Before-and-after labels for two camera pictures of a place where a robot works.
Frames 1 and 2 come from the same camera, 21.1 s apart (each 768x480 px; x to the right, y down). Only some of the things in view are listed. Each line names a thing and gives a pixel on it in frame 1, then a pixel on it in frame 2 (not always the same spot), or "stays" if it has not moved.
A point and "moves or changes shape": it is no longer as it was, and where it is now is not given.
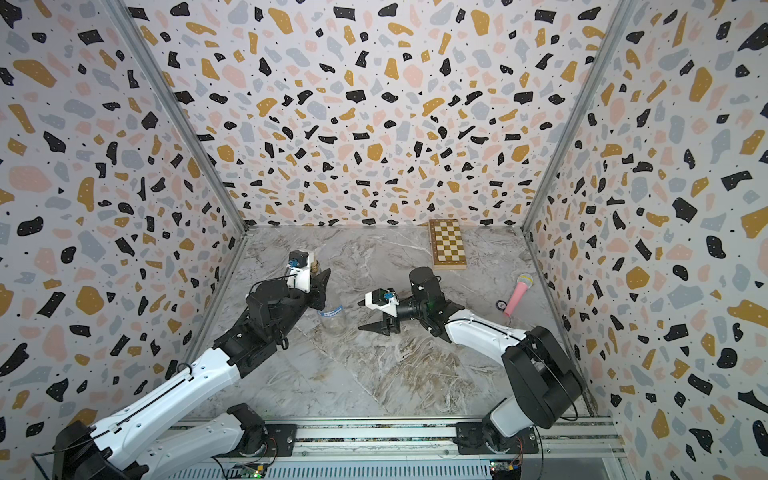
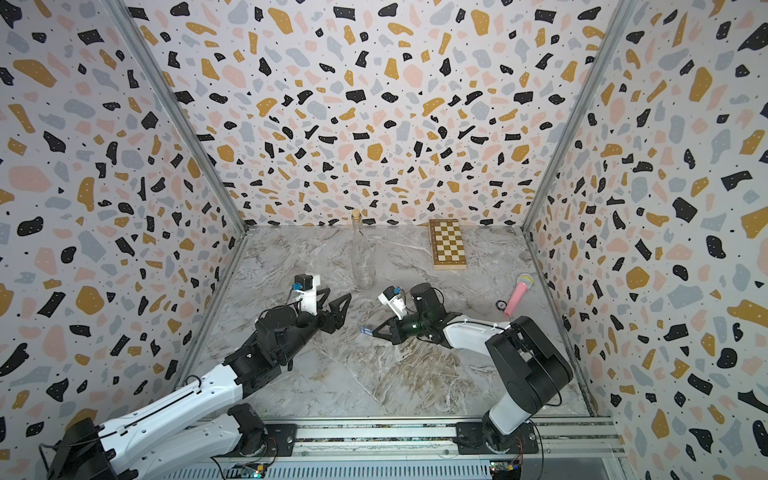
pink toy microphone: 523,283 stays
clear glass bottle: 333,317 moves or changes shape
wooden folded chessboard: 447,245 stays
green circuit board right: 504,470 stays
